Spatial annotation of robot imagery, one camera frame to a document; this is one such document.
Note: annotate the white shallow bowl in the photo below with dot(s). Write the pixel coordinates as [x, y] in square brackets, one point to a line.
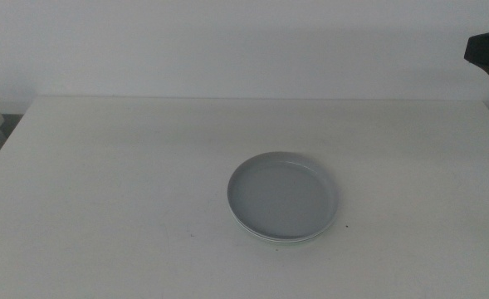
[285, 240]

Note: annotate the pale green shallow bowl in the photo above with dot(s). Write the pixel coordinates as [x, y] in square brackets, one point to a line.
[281, 243]

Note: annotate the grey shallow bowl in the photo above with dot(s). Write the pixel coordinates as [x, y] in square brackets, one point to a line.
[283, 197]

